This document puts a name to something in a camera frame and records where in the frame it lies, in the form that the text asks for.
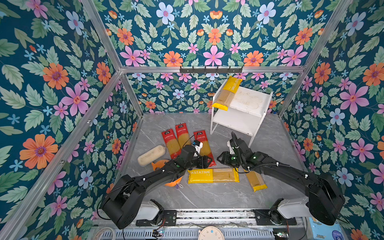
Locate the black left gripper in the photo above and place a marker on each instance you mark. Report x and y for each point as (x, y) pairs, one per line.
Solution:
(205, 163)

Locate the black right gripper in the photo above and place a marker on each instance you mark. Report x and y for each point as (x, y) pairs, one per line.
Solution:
(224, 158)

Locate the yellow spaghetti bag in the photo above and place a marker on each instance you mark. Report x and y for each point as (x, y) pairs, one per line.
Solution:
(256, 181)
(216, 175)
(227, 93)

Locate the red spaghetti bag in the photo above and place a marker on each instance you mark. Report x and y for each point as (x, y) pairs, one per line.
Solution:
(201, 136)
(183, 135)
(172, 143)

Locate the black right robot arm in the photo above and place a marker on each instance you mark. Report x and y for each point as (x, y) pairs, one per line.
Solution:
(325, 197)

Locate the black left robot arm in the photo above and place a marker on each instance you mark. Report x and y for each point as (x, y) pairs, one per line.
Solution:
(123, 202)

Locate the white two-tier shelf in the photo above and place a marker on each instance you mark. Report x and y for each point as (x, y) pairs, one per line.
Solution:
(245, 113)

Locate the orange plush toy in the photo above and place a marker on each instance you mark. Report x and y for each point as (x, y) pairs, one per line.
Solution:
(167, 173)

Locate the beige bread loaf toy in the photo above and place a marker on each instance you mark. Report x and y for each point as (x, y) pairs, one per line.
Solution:
(151, 155)

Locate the white round timer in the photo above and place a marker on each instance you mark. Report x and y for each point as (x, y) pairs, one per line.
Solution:
(210, 233)

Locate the blue tissue pack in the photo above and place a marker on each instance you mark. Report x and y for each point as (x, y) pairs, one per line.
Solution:
(319, 231)

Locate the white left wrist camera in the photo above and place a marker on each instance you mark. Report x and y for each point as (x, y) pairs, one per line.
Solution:
(197, 145)

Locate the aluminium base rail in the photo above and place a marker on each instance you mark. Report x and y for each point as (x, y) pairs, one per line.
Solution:
(220, 218)

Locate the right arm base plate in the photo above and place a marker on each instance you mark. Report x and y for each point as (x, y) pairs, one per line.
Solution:
(274, 217)

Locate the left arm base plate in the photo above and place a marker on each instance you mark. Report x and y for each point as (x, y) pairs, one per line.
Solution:
(157, 218)

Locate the black hook rail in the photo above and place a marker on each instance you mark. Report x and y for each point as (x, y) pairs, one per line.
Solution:
(211, 70)

